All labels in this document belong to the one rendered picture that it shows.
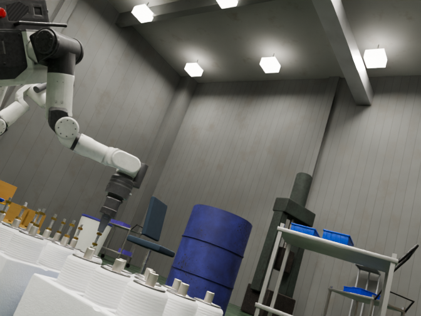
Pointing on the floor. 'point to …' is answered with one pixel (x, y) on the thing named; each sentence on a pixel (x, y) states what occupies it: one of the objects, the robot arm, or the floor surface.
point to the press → (292, 202)
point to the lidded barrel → (87, 235)
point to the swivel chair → (152, 231)
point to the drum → (210, 253)
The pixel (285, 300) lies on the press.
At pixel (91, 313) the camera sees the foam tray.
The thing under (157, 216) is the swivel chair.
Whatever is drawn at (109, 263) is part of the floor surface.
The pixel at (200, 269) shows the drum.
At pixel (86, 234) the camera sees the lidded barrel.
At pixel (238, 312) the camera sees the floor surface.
